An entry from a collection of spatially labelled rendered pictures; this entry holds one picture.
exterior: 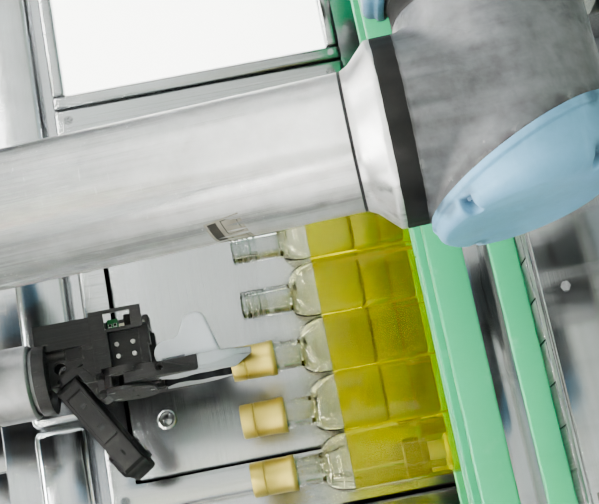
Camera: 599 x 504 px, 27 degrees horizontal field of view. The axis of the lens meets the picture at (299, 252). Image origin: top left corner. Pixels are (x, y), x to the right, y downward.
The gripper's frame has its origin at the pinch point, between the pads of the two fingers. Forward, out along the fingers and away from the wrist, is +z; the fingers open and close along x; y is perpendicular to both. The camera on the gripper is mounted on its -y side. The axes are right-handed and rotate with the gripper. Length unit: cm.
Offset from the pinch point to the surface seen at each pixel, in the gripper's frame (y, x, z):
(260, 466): -10.4, -1.3, 0.1
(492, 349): -5.5, -13.5, 22.6
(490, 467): -15.5, -13.8, 20.0
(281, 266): 12.2, 12.6, 5.8
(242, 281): 11.4, 12.6, 1.3
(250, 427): -6.6, -1.4, -0.1
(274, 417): -6.1, -1.6, 2.3
